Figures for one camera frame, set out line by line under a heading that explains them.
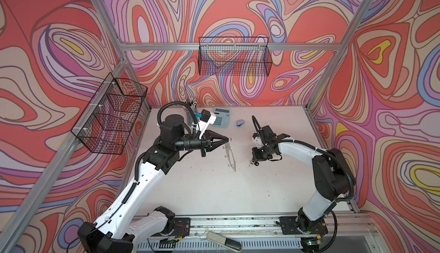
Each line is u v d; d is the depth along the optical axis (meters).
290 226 0.74
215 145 0.59
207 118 0.53
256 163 0.91
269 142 0.69
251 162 0.91
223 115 1.11
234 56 0.96
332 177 0.47
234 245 0.66
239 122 1.08
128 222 0.41
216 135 0.58
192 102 1.00
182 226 0.73
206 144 0.53
